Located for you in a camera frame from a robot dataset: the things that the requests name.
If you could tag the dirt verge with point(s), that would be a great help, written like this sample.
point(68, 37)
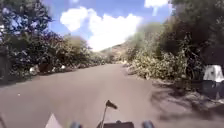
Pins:
point(186, 101)

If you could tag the grey asphalt road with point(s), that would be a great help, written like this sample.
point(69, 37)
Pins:
point(83, 90)

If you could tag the distant hill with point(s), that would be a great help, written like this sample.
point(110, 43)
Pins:
point(115, 50)

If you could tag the robot's own part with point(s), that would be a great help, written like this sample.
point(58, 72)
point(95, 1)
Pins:
point(148, 124)
point(76, 125)
point(113, 125)

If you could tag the row of roadside trees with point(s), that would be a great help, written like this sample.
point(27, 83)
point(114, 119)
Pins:
point(26, 43)

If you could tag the row of dense trees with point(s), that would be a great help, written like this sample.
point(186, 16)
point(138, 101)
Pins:
point(173, 50)

